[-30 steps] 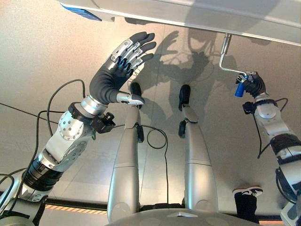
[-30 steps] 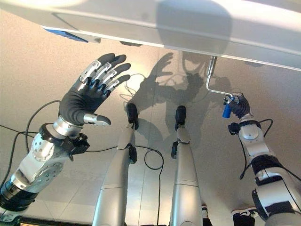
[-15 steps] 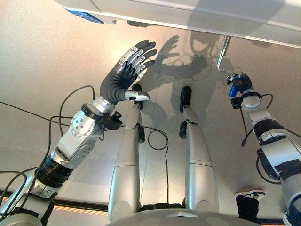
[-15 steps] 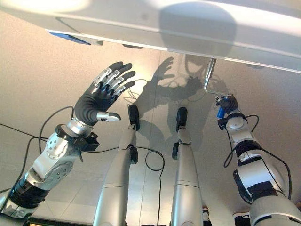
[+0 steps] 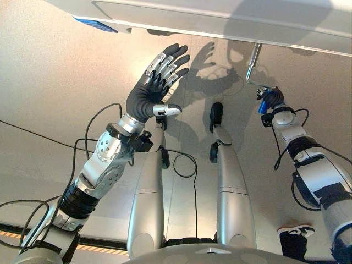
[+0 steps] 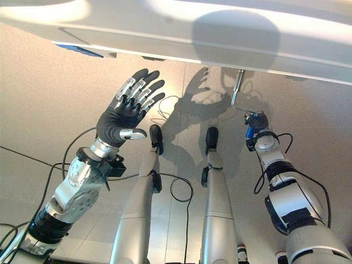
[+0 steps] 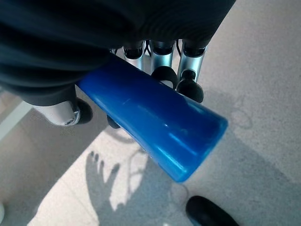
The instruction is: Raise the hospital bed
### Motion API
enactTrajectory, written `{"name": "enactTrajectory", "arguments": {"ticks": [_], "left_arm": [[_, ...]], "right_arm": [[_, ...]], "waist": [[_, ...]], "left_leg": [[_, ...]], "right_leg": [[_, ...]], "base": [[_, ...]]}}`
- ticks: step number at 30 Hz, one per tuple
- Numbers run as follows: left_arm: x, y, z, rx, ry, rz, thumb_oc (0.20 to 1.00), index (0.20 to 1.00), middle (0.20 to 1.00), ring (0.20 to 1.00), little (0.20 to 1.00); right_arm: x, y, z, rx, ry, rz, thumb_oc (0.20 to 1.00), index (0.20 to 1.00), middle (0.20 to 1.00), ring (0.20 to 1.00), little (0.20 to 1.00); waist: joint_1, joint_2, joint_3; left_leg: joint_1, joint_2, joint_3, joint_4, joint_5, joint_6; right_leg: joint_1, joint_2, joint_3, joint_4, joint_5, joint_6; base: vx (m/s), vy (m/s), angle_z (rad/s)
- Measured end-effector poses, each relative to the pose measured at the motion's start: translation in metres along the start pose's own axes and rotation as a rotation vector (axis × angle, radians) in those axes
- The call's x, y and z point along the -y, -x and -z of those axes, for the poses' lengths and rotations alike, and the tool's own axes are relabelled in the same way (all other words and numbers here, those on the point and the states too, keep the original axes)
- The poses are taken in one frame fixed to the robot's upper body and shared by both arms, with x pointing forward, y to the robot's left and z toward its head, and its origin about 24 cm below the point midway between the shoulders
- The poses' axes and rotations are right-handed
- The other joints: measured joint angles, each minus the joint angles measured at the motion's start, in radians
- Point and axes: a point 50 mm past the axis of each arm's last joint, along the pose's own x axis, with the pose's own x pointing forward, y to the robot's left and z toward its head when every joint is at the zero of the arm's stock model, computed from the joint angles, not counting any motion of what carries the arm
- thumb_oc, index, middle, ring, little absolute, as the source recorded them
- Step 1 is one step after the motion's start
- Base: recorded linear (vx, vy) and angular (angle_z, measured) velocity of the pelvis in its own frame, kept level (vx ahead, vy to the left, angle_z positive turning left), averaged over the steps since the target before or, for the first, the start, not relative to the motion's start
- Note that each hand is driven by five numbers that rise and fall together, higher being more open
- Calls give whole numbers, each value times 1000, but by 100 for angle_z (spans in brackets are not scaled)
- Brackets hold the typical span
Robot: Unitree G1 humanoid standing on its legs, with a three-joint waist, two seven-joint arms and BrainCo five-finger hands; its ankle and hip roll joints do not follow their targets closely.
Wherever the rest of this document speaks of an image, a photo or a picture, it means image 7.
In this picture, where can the robot dark foot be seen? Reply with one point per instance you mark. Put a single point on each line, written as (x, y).
(207, 212)

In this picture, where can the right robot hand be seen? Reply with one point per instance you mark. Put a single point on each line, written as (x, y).
(70, 35)

